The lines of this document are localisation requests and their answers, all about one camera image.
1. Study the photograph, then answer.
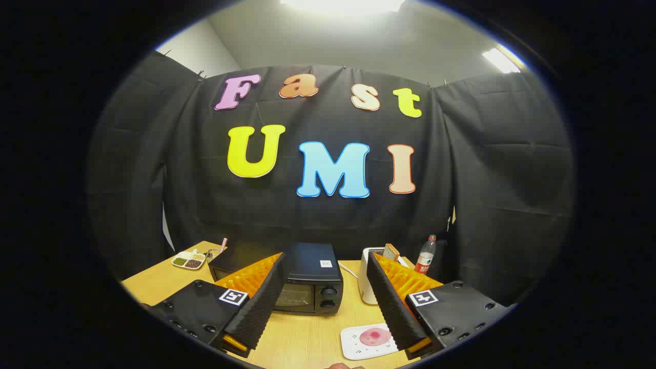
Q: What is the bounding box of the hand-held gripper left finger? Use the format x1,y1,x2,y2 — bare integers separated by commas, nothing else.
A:
149,252,286,358

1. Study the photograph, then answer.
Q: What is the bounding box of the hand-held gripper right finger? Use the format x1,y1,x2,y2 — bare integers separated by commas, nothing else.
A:
366,251,513,360

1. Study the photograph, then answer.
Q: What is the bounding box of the pink ham slice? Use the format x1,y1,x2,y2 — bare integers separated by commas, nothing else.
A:
359,328,393,346

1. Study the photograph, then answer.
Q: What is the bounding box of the white square plate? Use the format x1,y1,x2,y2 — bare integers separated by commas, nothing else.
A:
340,323,399,361

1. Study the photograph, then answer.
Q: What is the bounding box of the black toaster oven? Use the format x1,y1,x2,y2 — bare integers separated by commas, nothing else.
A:
209,242,344,315

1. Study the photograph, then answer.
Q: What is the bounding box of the white toaster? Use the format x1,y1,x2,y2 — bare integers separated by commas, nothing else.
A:
359,247,411,305

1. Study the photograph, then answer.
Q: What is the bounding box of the clear water bottle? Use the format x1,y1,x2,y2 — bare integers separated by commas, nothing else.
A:
415,235,437,274

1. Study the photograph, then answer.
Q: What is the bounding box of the divided white snack dish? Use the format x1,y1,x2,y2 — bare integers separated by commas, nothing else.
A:
171,250,207,270

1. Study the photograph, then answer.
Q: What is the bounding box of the small ceiling light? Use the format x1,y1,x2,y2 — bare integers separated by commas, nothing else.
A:
482,47,522,74

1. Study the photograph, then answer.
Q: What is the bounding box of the large ceiling light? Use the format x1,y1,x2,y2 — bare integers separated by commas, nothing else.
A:
279,0,405,15

